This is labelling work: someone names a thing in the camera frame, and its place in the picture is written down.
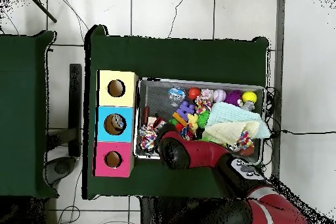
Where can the multicoloured patterned cloth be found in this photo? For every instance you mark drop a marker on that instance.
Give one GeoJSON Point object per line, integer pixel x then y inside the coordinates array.
{"type": "Point", "coordinates": [245, 140]}

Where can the black rod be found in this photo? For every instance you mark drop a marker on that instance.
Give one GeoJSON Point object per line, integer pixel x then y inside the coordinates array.
{"type": "Point", "coordinates": [42, 7]}

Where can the cream knitted cloth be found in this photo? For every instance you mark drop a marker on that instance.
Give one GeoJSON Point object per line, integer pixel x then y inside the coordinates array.
{"type": "Point", "coordinates": [233, 132]}

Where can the dark green tablecloth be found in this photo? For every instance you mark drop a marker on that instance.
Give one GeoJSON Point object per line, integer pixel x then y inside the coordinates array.
{"type": "Point", "coordinates": [184, 61]}

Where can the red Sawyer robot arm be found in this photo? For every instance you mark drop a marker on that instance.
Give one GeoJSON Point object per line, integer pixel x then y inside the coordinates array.
{"type": "Point", "coordinates": [199, 153]}

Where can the dark red sausage toy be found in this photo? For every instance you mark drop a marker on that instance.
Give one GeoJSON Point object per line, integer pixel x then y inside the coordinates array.
{"type": "Point", "coordinates": [145, 115]}

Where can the grey round stand base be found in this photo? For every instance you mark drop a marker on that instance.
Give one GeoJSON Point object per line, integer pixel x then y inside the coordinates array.
{"type": "Point", "coordinates": [63, 167]}

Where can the purple monster toy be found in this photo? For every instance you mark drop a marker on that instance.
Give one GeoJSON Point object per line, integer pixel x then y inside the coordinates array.
{"type": "Point", "coordinates": [233, 98]}

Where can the black panel stand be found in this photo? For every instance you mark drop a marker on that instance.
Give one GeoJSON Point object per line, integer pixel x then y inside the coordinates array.
{"type": "Point", "coordinates": [75, 103]}

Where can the red maraca rattle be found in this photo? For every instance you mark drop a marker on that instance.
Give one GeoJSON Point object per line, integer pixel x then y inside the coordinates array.
{"type": "Point", "coordinates": [194, 93]}

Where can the floral patterned fabric knot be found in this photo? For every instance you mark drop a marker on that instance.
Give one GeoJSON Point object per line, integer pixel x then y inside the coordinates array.
{"type": "Point", "coordinates": [206, 96]}

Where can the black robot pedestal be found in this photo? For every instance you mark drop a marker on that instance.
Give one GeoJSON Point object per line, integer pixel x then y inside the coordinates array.
{"type": "Point", "coordinates": [163, 213]}

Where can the purple plastic building block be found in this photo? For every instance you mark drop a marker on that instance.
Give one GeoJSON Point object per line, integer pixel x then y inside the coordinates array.
{"type": "Point", "coordinates": [185, 110]}

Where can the wooden box with three holes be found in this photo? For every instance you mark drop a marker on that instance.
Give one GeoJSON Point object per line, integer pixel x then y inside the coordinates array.
{"type": "Point", "coordinates": [115, 113]}

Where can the dark green side cloth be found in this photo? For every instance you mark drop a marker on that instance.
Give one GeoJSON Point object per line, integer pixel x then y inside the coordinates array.
{"type": "Point", "coordinates": [26, 77]}

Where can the mint knitted cloth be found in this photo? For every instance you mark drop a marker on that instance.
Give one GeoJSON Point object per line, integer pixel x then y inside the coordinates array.
{"type": "Point", "coordinates": [231, 114]}

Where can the white baseball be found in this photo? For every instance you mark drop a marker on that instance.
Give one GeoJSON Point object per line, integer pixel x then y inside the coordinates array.
{"type": "Point", "coordinates": [219, 96]}

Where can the yellow ball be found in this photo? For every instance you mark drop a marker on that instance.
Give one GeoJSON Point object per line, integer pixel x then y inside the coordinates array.
{"type": "Point", "coordinates": [249, 97]}

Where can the clear shallow mesh bin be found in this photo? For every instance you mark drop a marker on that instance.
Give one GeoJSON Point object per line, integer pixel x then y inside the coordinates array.
{"type": "Point", "coordinates": [149, 90]}

